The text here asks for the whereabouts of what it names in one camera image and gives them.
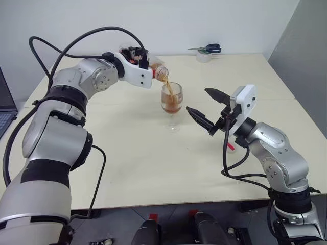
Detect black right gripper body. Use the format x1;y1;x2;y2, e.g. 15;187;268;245
207;104;242;137

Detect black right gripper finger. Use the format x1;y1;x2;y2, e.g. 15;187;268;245
204;87;231;105
186;106;215;132

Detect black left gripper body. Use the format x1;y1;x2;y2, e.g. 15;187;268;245
119;45;150;70

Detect clear bottle with red tape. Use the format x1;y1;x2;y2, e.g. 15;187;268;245
149;54;171;84

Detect clear wine glass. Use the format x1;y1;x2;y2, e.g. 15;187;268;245
160;82;183;133

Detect white tape roll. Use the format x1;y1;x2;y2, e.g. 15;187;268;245
196;49;212;63

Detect dark rounded shape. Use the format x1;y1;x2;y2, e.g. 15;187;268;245
188;209;229;245
131;213;161;245

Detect dark grey laptop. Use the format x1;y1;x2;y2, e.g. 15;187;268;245
0;66;19;139

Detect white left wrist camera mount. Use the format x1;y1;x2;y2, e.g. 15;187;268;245
113;51;154;90

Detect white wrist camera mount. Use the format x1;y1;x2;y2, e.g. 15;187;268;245
228;84;258;139
113;51;154;90

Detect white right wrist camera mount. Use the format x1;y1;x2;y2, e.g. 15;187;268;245
228;84;258;139

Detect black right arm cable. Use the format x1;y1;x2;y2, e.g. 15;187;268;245
221;113;275;195

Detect blue handled scissors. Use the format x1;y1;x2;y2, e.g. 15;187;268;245
188;43;222;55

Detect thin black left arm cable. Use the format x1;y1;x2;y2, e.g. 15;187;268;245
69;144;107;221

